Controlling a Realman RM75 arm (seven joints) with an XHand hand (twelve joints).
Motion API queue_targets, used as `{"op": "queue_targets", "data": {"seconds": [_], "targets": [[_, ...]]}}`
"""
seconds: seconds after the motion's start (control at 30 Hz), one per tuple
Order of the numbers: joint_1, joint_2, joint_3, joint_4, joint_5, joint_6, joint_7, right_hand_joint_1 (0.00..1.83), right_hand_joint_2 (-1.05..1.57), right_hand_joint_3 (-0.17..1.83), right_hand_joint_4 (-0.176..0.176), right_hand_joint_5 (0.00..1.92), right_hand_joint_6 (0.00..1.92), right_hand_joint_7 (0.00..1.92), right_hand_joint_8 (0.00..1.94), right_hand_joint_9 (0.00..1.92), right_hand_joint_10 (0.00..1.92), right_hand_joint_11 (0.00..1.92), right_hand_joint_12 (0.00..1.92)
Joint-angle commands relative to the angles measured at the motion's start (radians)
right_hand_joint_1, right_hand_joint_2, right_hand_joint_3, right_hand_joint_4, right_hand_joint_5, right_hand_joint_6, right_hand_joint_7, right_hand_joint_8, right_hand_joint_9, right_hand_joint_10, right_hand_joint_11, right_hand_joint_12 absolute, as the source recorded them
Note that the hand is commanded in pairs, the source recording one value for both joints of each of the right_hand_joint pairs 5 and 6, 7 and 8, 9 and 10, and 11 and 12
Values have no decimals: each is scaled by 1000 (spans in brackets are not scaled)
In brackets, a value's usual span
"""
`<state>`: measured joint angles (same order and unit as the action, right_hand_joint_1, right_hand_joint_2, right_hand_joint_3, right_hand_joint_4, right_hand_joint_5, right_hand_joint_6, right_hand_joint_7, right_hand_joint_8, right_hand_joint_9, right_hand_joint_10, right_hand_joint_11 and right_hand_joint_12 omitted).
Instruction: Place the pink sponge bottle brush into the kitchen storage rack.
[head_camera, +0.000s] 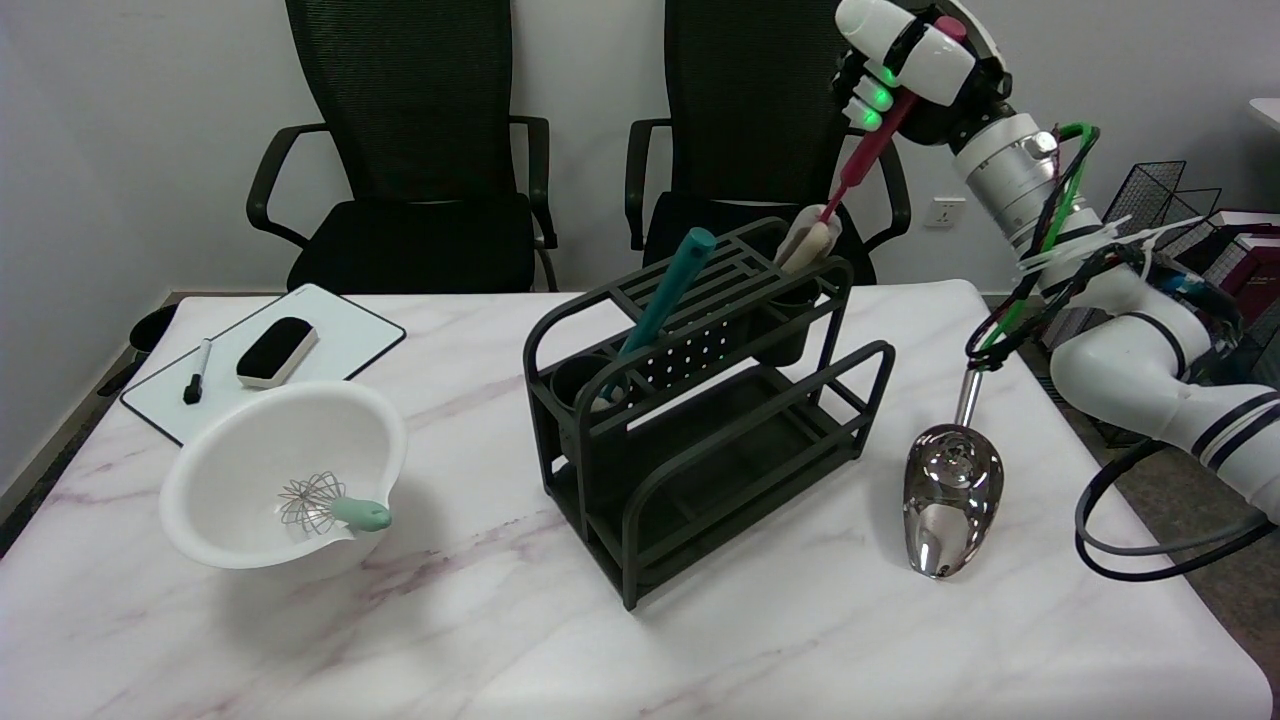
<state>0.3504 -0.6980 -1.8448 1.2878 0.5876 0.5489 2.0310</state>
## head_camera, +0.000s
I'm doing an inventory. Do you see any dark kitchen storage rack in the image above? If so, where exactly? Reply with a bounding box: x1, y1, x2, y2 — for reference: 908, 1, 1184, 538
523, 217, 897, 611

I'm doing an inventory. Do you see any white plastic mixing bowl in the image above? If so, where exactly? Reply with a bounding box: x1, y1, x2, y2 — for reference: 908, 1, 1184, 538
160, 380, 409, 571

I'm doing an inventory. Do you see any black white board eraser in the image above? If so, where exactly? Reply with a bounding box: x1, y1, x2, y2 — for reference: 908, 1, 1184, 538
236, 317, 319, 390

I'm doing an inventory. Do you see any black wire book rack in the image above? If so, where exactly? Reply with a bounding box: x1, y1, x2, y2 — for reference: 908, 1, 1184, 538
1040, 160, 1280, 451

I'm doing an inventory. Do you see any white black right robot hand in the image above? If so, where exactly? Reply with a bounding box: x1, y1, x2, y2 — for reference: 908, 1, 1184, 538
833, 0, 1013, 147

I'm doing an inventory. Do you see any teal handled utensil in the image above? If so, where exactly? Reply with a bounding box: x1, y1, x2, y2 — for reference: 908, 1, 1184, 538
590, 227, 717, 411

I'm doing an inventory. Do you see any green robot cable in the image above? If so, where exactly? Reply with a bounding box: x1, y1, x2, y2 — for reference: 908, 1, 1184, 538
975, 122, 1101, 353

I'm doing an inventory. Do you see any small whiteboard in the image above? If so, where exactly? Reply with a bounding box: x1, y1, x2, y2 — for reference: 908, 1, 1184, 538
120, 284, 407, 447

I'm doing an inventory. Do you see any mint handled wire whisk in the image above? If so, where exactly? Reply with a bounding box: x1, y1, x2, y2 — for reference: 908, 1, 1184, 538
277, 472, 393, 536

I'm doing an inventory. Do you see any black mesh office chair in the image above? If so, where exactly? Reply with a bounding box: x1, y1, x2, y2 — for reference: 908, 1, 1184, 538
625, 0, 913, 286
247, 0, 559, 294

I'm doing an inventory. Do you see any black whiteboard marker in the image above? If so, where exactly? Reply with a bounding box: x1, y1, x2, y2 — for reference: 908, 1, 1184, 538
183, 338, 214, 406

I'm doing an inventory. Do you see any shiny metal scoop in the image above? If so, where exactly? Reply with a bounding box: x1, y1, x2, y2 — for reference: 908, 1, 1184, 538
903, 365, 1005, 580

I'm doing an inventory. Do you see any black floor object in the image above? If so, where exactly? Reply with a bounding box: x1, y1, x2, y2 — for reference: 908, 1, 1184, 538
100, 303, 179, 398

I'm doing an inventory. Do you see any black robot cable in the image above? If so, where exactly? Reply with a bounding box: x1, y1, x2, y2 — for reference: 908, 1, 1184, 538
1075, 438, 1280, 583

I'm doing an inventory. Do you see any pink sponge bottle brush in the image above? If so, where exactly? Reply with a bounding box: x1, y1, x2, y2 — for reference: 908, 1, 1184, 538
775, 15, 969, 277

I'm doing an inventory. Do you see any maroon white book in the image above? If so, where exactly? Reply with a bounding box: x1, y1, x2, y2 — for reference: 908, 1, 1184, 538
1185, 210, 1280, 331

